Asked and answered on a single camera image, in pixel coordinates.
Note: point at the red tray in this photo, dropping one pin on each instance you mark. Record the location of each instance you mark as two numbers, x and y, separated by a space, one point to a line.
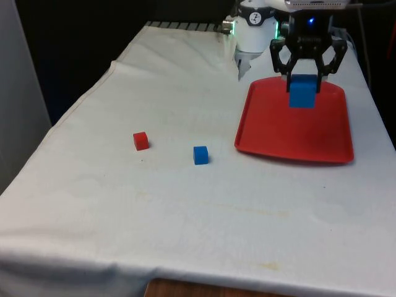
287 136

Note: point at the small red cube block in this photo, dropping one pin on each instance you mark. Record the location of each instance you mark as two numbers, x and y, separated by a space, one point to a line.
141 141

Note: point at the small blue cube block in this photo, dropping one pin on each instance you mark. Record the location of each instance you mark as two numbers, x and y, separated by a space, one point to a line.
200 155

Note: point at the large blue cube block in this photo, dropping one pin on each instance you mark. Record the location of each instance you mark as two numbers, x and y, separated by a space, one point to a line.
302 92

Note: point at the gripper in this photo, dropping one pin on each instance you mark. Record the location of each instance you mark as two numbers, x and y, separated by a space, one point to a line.
309 34

